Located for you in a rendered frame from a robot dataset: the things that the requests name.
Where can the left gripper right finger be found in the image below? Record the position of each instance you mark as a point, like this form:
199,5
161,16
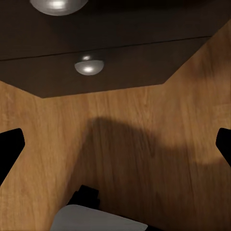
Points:
223,142

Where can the cabinet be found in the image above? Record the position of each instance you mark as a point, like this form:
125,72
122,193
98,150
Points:
52,48

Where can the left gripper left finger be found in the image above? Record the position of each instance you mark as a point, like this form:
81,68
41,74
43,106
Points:
11,144

